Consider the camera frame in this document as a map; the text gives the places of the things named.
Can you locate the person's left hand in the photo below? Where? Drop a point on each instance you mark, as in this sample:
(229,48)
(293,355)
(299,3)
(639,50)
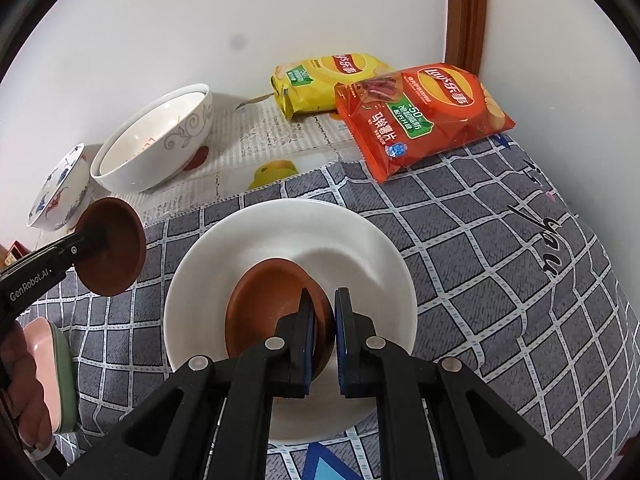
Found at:
(25,393)

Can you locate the grey checked tablecloth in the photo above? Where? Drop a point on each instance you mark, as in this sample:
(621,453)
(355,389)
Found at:
(507,279)

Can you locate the blue patterned porcelain bowl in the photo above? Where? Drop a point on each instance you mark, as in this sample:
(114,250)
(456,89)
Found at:
(64,195)

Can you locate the large white bowl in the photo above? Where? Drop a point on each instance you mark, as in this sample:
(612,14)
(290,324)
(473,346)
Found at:
(152,167)

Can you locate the yellow chips bag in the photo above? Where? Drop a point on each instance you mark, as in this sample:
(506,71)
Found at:
(307,87)

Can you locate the green plate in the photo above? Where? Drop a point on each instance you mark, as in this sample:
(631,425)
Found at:
(61,396)

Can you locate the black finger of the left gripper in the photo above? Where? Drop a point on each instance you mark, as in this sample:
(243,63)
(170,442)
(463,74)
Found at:
(56,257)

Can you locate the newspaper print table cover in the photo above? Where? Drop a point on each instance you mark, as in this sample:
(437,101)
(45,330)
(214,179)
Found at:
(244,137)

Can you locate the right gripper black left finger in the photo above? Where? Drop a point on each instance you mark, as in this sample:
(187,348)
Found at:
(210,419)

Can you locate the red chips bag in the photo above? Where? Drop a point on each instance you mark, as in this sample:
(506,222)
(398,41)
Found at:
(402,117)

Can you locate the brown clay bowl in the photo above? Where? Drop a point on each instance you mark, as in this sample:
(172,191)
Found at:
(112,247)
(269,290)

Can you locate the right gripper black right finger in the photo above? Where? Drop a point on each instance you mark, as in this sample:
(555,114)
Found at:
(436,419)

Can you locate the pink plate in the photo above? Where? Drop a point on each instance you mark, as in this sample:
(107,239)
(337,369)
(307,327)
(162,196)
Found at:
(40,344)

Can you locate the brown door frame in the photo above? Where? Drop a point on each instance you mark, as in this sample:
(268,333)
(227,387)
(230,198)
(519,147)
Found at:
(465,34)

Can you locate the white small bowl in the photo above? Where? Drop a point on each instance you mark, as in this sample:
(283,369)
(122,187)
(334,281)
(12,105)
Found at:
(334,245)

